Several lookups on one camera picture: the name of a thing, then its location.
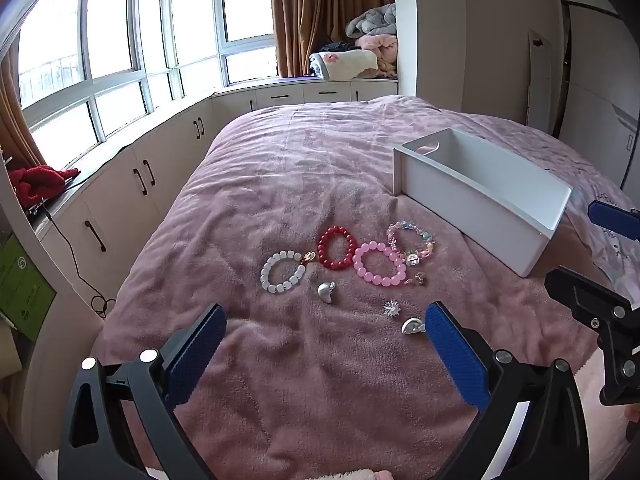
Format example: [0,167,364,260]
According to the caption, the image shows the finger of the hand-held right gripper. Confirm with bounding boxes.
[587,200,640,242]
[544,267,640,407]

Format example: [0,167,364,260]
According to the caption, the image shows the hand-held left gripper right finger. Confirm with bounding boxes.
[424,302,591,480]

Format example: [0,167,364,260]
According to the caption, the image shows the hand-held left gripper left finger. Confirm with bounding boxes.
[57,303,227,480]

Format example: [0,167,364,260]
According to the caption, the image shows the white bead bracelet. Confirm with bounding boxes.
[260,250,317,294]

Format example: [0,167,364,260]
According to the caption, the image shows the multicolour bead bracelet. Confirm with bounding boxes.
[386,220,436,267]

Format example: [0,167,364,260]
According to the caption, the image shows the pink bead bracelet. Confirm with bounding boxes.
[352,242,408,288]

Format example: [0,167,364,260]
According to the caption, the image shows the white storage box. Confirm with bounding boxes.
[392,128,573,278]

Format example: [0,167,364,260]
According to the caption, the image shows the red bead bracelet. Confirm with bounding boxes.
[317,226,359,270]

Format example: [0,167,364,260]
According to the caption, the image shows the clear plastic bag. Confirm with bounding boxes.
[590,195,640,311]

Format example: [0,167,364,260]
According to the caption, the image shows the pale fleece clothing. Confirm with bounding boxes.
[30,350,640,480]

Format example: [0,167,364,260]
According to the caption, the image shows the wardrobe door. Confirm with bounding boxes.
[550,0,640,191]

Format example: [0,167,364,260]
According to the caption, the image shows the white window cabinet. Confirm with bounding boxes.
[35,77,401,311]

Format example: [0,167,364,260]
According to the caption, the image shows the pink fleece bed blanket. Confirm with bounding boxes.
[100,95,640,480]

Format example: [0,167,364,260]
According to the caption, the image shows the red knit garment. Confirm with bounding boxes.
[7,165,81,208]

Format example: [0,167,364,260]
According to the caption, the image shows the folded pink blanket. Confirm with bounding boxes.
[355,34,400,80]

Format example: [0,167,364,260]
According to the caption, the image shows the brown curtain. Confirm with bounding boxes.
[270,0,396,78]
[0,50,48,171]

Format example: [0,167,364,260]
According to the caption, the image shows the white floral pillow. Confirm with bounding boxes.
[308,49,379,82]

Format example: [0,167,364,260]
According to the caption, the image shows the grey blanket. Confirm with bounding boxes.
[346,3,398,41]

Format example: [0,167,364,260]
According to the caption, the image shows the bay window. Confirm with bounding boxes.
[17,0,281,143]

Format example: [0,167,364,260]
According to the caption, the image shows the black cable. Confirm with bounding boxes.
[42,200,118,318]

